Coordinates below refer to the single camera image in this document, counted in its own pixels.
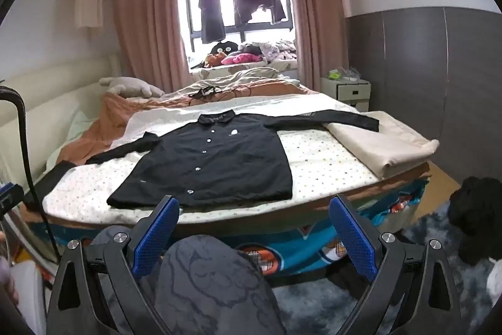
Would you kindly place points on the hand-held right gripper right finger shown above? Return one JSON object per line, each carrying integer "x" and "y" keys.
{"x": 353, "y": 237}

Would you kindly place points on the pink curtain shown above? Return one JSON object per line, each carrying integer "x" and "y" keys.
{"x": 145, "y": 25}
{"x": 317, "y": 25}

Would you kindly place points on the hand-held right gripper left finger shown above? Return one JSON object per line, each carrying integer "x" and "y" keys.
{"x": 157, "y": 237}

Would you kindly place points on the white nightstand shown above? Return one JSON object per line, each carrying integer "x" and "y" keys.
{"x": 353, "y": 93}

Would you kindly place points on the grey shaggy rug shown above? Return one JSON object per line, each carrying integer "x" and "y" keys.
{"x": 431, "y": 225}

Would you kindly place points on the cartoon print bed sheet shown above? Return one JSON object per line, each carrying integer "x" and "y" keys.
{"x": 306, "y": 248}

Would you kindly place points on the beige window seat cushion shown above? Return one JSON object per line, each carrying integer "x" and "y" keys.
{"x": 283, "y": 65}

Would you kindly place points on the pink plush toy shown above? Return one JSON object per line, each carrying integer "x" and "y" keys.
{"x": 239, "y": 59}

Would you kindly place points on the person's right leg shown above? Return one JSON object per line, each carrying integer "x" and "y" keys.
{"x": 211, "y": 280}

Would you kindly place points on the beige folded cloth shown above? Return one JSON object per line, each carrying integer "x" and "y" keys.
{"x": 384, "y": 146}

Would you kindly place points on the person's left hand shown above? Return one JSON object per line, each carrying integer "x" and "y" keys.
{"x": 7, "y": 276}

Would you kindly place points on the pile of mixed clothes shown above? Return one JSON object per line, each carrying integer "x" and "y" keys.
{"x": 274, "y": 50}

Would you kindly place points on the dark cloth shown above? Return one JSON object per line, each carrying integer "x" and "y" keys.
{"x": 47, "y": 182}

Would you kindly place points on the white polka dot sheet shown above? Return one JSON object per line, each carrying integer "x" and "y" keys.
{"x": 325, "y": 162}

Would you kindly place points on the black framed window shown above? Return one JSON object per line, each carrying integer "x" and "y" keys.
{"x": 255, "y": 38}

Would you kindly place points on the black clothes pile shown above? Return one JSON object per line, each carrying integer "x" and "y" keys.
{"x": 474, "y": 213}

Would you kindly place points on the light green sheet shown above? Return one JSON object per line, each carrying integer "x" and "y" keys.
{"x": 76, "y": 127}

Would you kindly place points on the black button shirt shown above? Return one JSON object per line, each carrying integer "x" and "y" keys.
{"x": 219, "y": 162}

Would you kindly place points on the cream padded headboard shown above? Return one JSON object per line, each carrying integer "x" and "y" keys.
{"x": 39, "y": 99}

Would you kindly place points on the black plush toy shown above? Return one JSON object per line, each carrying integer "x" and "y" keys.
{"x": 225, "y": 46}

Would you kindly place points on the orange blanket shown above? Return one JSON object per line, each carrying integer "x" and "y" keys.
{"x": 113, "y": 115}

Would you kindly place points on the green small item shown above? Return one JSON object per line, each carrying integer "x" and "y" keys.
{"x": 334, "y": 75}

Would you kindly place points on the black hanging coat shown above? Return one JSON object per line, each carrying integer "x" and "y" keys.
{"x": 210, "y": 9}

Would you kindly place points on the grey plush toy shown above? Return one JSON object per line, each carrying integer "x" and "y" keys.
{"x": 129, "y": 85}

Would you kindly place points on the brown plush toy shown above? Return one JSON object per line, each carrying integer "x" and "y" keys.
{"x": 214, "y": 60}

